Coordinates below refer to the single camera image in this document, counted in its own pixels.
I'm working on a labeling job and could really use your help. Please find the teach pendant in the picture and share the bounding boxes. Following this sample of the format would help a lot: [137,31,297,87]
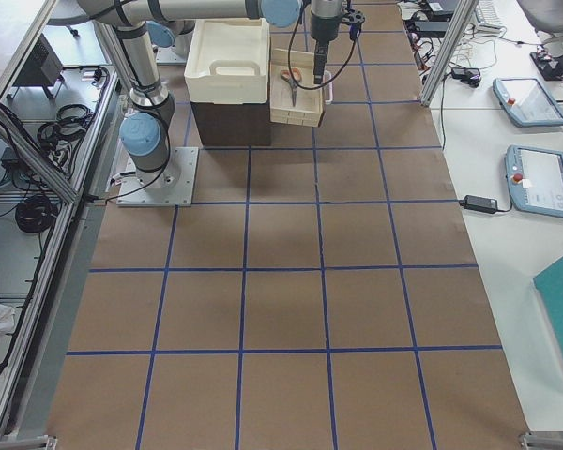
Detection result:
[504,145,563,218]
[493,78,563,128]

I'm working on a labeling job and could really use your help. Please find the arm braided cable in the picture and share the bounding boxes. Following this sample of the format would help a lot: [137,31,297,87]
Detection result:
[286,18,360,91]

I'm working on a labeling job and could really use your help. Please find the dark wooden cabinet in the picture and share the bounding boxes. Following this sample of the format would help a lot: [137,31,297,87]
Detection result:
[191,102,271,147]

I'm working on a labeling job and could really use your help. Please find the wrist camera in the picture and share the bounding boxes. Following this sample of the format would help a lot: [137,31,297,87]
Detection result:
[342,8,366,42]

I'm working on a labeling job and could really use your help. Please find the wooden drawer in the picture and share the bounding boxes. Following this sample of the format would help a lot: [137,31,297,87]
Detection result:
[269,48,333,128]

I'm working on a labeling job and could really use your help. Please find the orange grey scissors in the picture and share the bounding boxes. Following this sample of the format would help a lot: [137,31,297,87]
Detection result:
[280,67,302,107]

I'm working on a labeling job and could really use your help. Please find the lower teach pendant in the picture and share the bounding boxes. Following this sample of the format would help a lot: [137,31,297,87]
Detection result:
[504,145,563,218]

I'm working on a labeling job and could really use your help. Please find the white plastic bin top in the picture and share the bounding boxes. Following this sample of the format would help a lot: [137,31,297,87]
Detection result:
[184,19,269,104]

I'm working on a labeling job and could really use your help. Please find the black power adapter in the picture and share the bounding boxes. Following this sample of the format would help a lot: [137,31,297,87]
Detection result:
[459,195,498,215]

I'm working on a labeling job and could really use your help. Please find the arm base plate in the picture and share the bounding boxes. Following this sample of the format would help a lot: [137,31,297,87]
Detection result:
[115,147,200,207]

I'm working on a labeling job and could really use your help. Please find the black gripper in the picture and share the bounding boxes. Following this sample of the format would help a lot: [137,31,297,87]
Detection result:
[310,13,342,85]

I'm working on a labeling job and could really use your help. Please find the aluminium frame post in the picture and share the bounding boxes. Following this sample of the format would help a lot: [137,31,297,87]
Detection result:
[420,0,478,107]

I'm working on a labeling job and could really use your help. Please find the upper teach pendant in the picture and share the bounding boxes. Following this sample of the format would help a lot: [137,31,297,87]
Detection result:
[493,78,563,128]

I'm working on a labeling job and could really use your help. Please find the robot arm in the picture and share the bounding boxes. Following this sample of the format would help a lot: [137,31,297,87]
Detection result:
[79,1,300,187]
[310,0,344,85]

